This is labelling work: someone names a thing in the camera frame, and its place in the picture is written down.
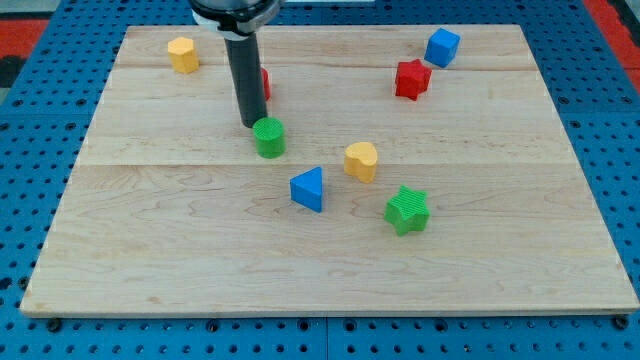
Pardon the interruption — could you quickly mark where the green cylinder block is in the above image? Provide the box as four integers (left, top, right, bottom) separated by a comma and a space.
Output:
253, 117, 286, 159

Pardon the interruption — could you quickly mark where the yellow hexagon block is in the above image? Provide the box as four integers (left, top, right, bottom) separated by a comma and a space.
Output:
167, 37, 199, 74

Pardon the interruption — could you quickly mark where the red block behind rod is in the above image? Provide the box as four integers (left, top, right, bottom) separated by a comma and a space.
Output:
261, 67, 271, 101

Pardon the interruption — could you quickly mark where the red star block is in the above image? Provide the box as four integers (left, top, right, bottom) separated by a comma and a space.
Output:
395, 59, 432, 101

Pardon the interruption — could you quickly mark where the blue cube block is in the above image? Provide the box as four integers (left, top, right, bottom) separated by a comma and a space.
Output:
424, 28, 461, 68

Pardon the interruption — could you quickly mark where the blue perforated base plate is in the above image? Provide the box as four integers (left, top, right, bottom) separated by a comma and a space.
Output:
1, 1, 639, 359

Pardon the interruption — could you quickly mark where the wooden board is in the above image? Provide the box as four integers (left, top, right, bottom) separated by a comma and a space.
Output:
21, 25, 639, 318

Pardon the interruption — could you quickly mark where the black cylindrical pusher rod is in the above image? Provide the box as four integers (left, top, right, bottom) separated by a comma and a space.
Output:
225, 33, 268, 128

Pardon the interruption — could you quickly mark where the yellow heart block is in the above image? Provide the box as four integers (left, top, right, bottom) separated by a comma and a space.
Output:
343, 142, 378, 183

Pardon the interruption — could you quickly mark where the blue triangle block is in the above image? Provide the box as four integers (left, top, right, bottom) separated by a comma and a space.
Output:
289, 167, 323, 212

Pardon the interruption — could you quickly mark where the green star block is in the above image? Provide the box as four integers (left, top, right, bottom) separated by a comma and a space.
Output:
384, 185, 430, 236

